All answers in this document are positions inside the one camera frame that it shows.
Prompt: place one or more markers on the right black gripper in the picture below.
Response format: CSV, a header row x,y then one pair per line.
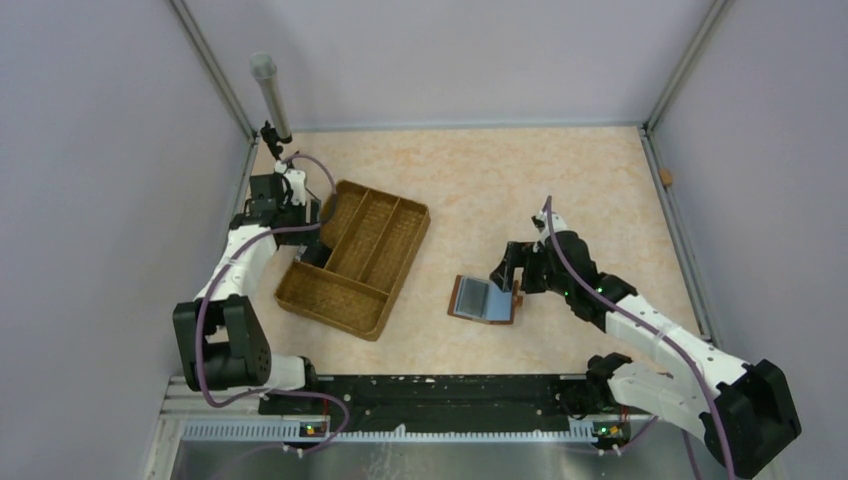
x,y
503,275

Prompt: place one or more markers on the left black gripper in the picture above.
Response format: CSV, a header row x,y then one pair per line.
x,y
313,211

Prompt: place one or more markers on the stack of credit cards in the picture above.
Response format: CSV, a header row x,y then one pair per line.
x,y
316,254

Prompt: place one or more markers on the woven straw divided tray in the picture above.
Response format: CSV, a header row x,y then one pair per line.
x,y
379,236

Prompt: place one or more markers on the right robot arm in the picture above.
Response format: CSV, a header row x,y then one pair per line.
x,y
743,412

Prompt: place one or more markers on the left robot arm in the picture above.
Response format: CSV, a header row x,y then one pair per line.
x,y
220,340

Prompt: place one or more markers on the grey tube on tripod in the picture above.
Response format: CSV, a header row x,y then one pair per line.
x,y
276,131

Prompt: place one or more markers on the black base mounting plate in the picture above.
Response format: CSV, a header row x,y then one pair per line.
x,y
454,403

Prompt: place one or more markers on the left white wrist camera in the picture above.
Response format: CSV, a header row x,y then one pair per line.
x,y
293,184

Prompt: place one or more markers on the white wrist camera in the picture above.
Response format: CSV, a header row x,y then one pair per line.
x,y
545,225
293,184

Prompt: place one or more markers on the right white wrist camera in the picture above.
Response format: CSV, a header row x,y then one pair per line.
x,y
545,225

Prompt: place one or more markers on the small tan wall block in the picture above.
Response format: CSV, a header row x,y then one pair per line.
x,y
666,177

